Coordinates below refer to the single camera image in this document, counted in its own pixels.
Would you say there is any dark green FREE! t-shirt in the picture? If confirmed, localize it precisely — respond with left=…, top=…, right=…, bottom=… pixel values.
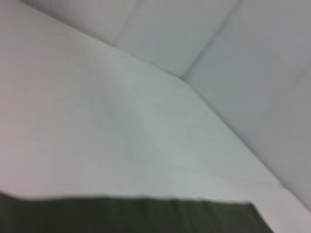
left=0, top=191, right=275, bottom=233

